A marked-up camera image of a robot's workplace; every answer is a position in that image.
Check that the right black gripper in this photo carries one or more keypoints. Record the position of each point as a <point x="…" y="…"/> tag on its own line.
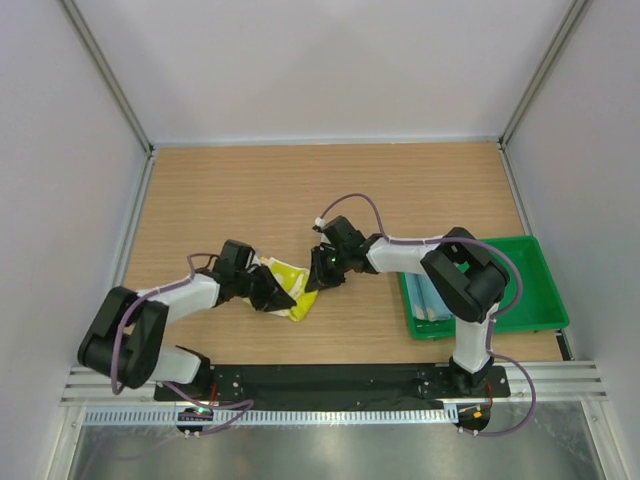
<point x="321" y="278"/>

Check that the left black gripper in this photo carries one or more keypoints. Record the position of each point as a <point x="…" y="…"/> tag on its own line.
<point x="272" y="295"/>

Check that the yellow green printed towel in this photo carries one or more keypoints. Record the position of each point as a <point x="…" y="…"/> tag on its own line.
<point x="293" y="280"/>

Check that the blue polka dot towel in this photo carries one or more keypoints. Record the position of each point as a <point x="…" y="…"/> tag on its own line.
<point x="425" y="303"/>

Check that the green plastic tray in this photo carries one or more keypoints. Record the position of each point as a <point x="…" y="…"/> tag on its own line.
<point x="540" y="306"/>

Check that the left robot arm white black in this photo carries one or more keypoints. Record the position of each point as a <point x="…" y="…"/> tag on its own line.
<point x="125" y="340"/>

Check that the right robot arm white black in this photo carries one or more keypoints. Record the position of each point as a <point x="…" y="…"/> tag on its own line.
<point x="466" y="275"/>

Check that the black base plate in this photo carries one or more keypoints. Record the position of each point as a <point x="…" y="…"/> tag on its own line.
<point x="350" y="387"/>

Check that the perforated metal cable rail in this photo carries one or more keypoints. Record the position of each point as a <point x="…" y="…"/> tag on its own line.
<point x="182" y="416"/>

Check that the left aluminium frame post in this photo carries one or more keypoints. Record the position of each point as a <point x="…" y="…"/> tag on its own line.
<point x="97" y="57"/>

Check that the aluminium frame post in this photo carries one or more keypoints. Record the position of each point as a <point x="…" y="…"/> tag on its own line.
<point x="560" y="39"/>
<point x="97" y="57"/>

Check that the right aluminium frame post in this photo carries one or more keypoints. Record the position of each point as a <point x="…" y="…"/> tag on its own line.
<point x="560" y="39"/>

